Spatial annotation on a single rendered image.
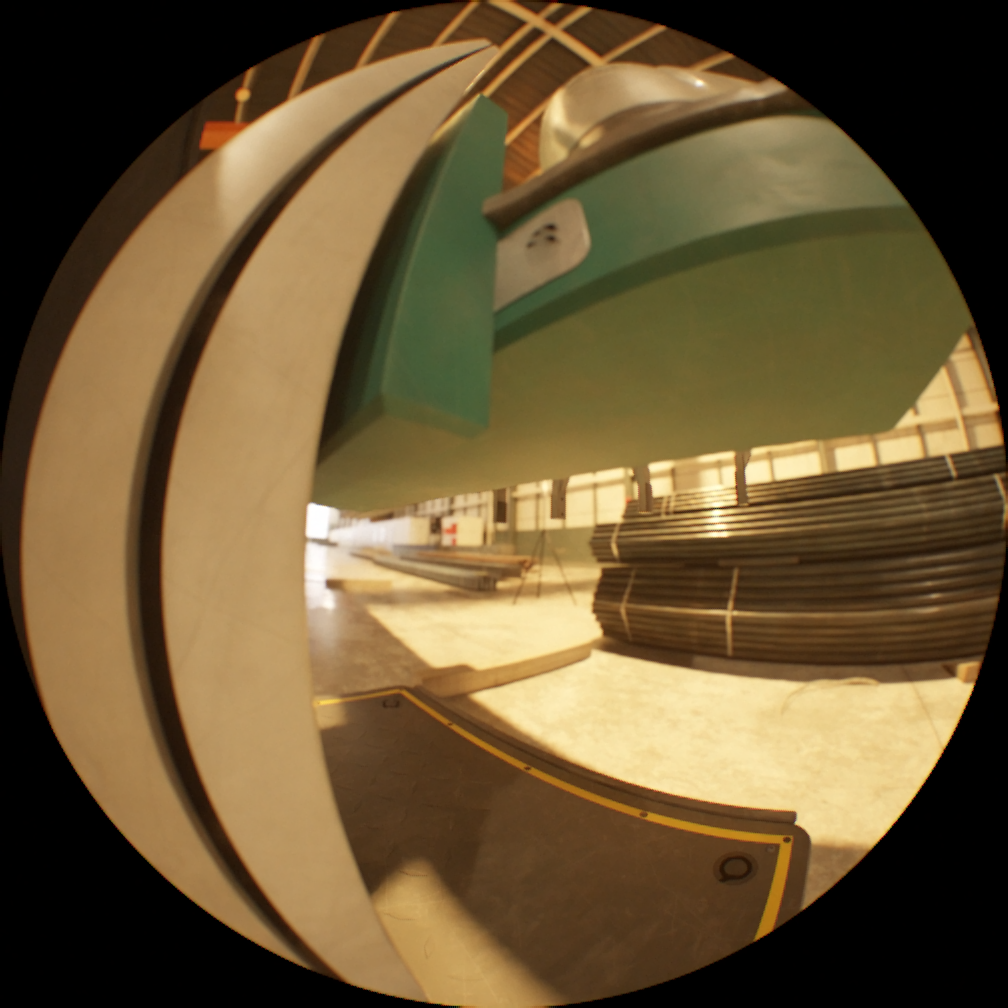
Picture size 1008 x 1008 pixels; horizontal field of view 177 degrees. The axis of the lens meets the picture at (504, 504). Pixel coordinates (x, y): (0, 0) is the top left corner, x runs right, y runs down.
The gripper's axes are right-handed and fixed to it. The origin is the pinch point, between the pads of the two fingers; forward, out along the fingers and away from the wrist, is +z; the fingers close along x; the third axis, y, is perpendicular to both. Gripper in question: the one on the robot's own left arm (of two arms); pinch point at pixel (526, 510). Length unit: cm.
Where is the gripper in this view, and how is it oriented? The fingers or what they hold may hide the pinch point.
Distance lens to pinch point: 56.9
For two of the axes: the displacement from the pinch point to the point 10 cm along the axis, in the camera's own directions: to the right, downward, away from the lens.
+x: -7.1, 0.8, 7.0
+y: 7.0, 1.2, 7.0
